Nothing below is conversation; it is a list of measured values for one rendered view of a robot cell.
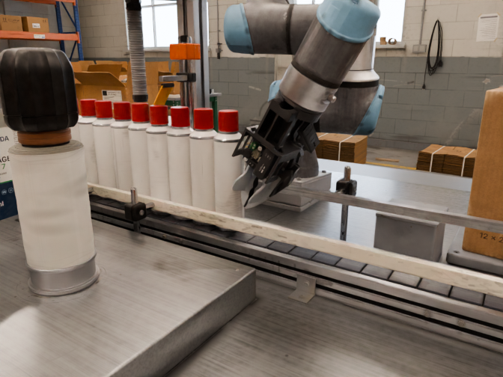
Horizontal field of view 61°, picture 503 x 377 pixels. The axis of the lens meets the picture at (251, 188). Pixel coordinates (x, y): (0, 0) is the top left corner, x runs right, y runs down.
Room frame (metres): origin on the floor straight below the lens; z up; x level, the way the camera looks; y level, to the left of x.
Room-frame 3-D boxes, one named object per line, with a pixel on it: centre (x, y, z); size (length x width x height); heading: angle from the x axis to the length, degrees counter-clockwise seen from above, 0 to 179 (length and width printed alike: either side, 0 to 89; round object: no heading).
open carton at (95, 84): (2.62, 0.77, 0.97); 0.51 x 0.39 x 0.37; 152
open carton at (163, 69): (5.18, 0.96, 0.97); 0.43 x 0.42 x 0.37; 143
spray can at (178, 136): (0.77, 0.13, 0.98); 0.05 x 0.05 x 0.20
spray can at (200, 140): (0.74, 0.08, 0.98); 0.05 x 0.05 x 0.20
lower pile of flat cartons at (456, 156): (4.61, -2.22, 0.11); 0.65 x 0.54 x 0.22; 54
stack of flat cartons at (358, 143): (4.86, -0.95, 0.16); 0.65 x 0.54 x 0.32; 61
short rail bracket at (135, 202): (0.72, 0.21, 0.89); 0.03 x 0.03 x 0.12; 57
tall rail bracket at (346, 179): (0.68, -0.15, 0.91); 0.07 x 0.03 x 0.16; 147
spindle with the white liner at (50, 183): (0.52, 0.25, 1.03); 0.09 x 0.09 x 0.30
